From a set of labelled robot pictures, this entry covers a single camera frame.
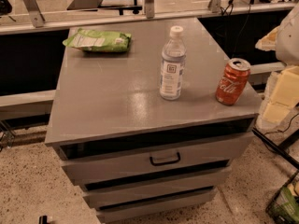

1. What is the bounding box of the red Coca-Cola can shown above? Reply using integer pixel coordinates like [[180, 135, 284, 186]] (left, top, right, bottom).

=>
[[215, 58, 250, 105]]

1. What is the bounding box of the grey drawer cabinet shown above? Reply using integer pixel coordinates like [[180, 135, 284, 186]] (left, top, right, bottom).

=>
[[44, 17, 263, 224]]

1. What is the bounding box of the clear blue-label plastic bottle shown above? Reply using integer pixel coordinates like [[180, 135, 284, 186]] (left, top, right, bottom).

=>
[[160, 25, 186, 100]]

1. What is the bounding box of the top grey drawer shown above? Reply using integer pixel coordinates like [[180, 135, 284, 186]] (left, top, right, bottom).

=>
[[62, 132, 253, 185]]

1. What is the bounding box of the grey drawer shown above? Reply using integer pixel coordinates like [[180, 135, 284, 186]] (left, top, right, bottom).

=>
[[62, 132, 253, 185], [83, 161, 231, 210], [96, 187, 216, 223]]

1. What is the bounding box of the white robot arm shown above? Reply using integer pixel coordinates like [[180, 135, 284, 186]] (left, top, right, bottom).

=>
[[255, 4, 299, 124]]

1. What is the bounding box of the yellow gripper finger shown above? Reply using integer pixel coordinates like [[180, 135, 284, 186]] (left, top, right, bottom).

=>
[[255, 27, 278, 51], [263, 66, 299, 124]]

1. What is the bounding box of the black drawer handle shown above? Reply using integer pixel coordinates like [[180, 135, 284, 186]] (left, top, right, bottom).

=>
[[149, 152, 181, 167]]

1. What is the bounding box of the small black floor object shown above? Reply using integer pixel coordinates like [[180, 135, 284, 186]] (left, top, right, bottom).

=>
[[38, 216, 48, 224]]

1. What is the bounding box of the black wire basket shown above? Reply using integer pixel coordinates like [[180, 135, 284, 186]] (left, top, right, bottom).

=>
[[265, 171, 299, 224]]

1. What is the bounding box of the green rice chip bag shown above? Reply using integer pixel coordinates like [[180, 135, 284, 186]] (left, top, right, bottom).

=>
[[63, 28, 132, 52]]

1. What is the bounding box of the middle grey drawer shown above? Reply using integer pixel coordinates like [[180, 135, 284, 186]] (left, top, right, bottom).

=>
[[83, 161, 231, 210]]

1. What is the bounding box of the bottom grey drawer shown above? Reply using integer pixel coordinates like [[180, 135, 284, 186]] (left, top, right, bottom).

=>
[[96, 187, 216, 223]]

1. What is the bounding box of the grey metal railing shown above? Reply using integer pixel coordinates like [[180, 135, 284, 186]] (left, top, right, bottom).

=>
[[0, 0, 299, 35]]

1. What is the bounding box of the black tripod leg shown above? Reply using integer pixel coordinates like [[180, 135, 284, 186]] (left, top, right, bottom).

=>
[[252, 128, 299, 170]]

